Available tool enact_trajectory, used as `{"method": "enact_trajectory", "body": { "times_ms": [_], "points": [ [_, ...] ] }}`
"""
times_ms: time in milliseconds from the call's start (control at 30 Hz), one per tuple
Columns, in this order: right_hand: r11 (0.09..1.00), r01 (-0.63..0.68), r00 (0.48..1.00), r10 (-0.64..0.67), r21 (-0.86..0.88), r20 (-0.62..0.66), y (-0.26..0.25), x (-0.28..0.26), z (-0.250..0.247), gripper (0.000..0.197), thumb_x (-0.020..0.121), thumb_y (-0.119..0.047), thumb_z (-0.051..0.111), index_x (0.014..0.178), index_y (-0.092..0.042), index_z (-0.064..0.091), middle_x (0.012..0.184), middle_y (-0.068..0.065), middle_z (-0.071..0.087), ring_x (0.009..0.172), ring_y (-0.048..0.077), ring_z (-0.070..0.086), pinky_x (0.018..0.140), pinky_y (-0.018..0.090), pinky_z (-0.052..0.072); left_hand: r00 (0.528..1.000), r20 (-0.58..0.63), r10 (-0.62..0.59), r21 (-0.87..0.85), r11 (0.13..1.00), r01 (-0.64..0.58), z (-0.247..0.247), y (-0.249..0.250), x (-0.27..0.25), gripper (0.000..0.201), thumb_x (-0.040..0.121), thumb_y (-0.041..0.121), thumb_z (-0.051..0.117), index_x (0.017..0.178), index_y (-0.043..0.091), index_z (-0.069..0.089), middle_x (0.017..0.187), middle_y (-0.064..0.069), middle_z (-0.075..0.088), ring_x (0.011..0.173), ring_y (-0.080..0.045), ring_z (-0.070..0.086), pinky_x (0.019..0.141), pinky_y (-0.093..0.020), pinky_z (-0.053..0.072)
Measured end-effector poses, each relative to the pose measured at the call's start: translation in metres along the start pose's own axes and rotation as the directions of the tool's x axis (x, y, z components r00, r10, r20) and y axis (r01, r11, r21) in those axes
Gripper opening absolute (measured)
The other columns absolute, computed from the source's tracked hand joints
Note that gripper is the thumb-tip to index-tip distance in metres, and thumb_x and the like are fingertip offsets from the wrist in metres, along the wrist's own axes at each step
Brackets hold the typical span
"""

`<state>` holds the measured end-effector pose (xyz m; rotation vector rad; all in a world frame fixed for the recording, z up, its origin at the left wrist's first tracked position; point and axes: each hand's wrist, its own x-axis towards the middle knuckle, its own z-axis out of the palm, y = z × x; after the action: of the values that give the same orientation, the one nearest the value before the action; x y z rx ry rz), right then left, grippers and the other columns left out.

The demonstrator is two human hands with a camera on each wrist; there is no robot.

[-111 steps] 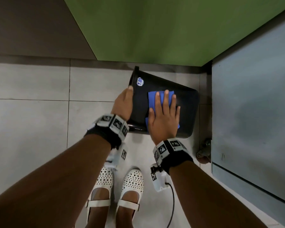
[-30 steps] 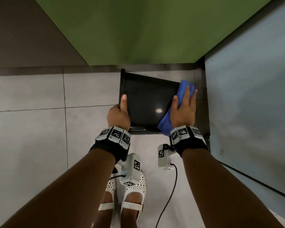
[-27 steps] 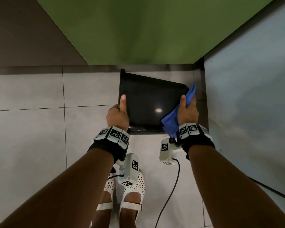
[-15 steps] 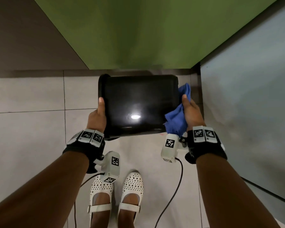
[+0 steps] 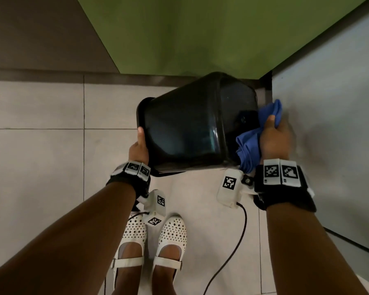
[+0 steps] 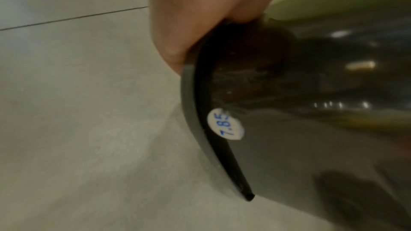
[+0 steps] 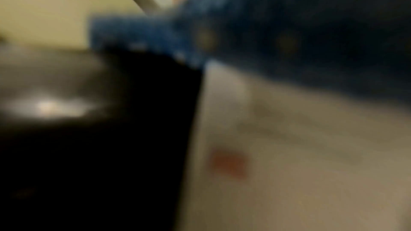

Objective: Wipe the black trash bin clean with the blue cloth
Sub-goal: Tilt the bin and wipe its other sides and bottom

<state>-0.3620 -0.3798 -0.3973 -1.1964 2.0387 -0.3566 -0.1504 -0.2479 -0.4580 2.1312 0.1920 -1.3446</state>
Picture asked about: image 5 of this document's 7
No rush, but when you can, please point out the person's left hand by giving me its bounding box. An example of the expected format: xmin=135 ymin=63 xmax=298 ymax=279
xmin=128 ymin=127 xmax=150 ymax=166

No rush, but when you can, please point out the person's right hand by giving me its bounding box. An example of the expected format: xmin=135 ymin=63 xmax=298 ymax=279
xmin=259 ymin=115 xmax=293 ymax=163

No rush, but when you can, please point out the blue cleaning cloth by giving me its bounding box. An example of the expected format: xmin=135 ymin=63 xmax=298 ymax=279
xmin=235 ymin=99 xmax=283 ymax=174

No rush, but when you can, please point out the black plastic waste bin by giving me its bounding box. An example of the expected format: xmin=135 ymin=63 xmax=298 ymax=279
xmin=136 ymin=72 xmax=260 ymax=174

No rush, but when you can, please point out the person's right forearm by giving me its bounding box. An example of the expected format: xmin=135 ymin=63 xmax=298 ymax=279
xmin=266 ymin=202 xmax=369 ymax=295

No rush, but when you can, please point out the person's left forearm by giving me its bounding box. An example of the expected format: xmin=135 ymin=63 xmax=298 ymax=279
xmin=0 ymin=181 xmax=137 ymax=295

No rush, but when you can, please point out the black left wristband with markers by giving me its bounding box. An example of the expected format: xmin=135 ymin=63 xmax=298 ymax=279
xmin=106 ymin=161 xmax=152 ymax=200

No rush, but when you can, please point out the black wristband with markers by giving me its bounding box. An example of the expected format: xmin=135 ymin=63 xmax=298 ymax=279
xmin=253 ymin=159 xmax=317 ymax=212
xmin=106 ymin=161 xmax=152 ymax=200

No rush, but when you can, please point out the black right wristband with markers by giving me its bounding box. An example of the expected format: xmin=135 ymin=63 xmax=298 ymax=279
xmin=253 ymin=159 xmax=317 ymax=212

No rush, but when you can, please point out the grey cabinet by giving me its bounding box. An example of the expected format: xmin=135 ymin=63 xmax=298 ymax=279
xmin=271 ymin=6 xmax=369 ymax=252

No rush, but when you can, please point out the white perforated left shoe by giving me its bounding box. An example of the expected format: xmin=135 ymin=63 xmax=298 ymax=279
xmin=110 ymin=211 xmax=148 ymax=295

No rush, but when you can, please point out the white perforated shoe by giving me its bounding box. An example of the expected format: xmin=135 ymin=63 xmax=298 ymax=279
xmin=150 ymin=215 xmax=188 ymax=295
xmin=110 ymin=211 xmax=148 ymax=295

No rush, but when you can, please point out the white perforated right shoe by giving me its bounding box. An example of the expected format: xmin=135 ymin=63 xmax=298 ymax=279
xmin=150 ymin=215 xmax=188 ymax=295

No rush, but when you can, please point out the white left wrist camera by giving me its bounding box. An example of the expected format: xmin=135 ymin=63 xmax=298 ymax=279
xmin=138 ymin=189 xmax=166 ymax=227

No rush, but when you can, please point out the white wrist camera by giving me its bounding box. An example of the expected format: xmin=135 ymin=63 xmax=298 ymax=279
xmin=138 ymin=189 xmax=166 ymax=227
xmin=217 ymin=168 xmax=256 ymax=209

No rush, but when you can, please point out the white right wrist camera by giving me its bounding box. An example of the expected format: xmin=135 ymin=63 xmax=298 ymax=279
xmin=217 ymin=168 xmax=256 ymax=209

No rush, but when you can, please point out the black cable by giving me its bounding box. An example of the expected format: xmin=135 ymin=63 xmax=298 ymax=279
xmin=203 ymin=202 xmax=248 ymax=295

